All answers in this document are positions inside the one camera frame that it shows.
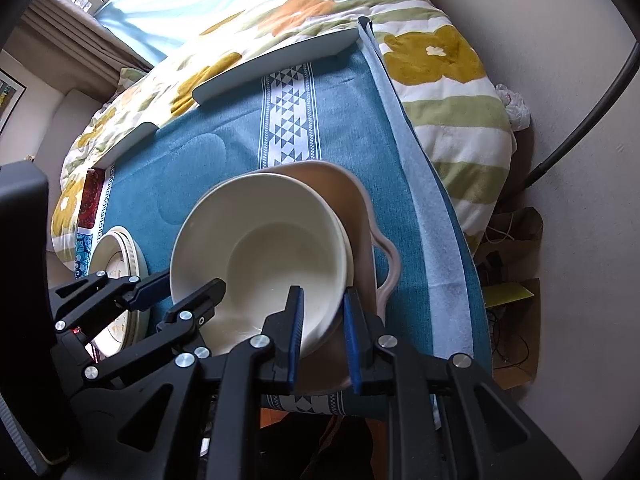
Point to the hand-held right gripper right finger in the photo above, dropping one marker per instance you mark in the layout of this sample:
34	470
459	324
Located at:
352	340

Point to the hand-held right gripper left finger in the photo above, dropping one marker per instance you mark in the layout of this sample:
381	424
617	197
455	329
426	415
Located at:
296	330

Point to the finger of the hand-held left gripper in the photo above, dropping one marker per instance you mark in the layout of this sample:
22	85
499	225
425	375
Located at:
200	305
150	287

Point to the cartoon print plate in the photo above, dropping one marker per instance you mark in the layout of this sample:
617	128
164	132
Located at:
112	265

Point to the cream ceramic bowl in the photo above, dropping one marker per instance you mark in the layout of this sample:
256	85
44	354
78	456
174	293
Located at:
351	270

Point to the small white ceramic bowl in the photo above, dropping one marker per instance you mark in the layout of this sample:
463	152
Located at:
265	250

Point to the red patterned box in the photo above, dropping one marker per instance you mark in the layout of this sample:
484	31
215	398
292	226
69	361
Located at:
92	200

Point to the teal tablecloth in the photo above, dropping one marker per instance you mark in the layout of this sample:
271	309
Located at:
210	170

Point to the light blue cloth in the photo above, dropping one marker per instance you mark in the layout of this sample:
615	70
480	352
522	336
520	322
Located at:
425	210

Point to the yellow paper sheet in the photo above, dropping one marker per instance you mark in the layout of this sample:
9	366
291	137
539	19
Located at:
507	295

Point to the cardboard box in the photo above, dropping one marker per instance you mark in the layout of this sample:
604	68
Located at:
520	340

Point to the brown paper bag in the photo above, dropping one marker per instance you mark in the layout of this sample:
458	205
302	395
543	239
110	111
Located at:
515	230

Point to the green patterned pillow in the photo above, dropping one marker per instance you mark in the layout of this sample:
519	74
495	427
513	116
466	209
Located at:
134	79

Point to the beige curtain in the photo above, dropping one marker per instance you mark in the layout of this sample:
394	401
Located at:
75	40

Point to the floral blanket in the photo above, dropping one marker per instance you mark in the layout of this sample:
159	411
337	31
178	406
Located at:
440	100

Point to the light blue sheer curtain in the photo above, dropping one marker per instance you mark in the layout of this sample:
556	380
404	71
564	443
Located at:
165	5

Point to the white plastic bag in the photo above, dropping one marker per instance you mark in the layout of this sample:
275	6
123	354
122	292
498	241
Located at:
515	107

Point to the black curved tube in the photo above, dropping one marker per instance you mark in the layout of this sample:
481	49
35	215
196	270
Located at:
590	115

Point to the framed wall picture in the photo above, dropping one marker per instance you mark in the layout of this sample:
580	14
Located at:
10	97

